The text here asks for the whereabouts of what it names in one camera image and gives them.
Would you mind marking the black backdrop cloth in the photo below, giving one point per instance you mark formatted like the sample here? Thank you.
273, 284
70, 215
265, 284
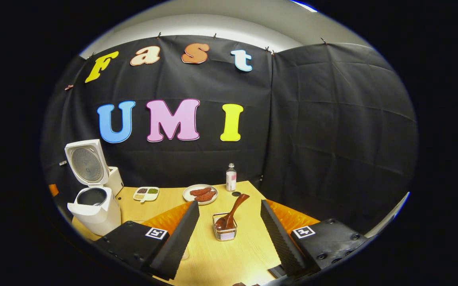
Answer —
332, 127

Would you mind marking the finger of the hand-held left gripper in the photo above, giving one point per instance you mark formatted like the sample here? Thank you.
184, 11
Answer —
53, 190

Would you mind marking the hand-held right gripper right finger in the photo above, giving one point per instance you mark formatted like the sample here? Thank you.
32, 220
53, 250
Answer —
282, 242

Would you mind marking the black table grommet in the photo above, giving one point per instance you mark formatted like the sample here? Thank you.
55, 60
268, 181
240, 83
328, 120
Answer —
236, 194

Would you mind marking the white rice cooker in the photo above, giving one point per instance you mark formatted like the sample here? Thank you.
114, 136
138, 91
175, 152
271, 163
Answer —
94, 216

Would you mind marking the white round plate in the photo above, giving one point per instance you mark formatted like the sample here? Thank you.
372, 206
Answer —
187, 195

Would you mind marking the white toaster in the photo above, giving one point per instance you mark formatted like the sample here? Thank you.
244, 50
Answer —
116, 180

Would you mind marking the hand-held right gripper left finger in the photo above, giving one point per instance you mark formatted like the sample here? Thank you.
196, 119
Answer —
173, 246

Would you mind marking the white divided grain dish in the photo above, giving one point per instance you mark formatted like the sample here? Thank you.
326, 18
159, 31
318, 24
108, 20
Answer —
145, 194

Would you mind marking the clear bottle with pink label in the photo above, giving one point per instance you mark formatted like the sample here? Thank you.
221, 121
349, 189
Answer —
231, 178

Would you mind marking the brown wooden spoon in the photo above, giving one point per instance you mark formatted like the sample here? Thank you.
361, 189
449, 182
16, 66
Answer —
229, 216

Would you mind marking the red-brown sausage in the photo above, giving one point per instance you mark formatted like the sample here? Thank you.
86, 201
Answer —
200, 191
205, 197

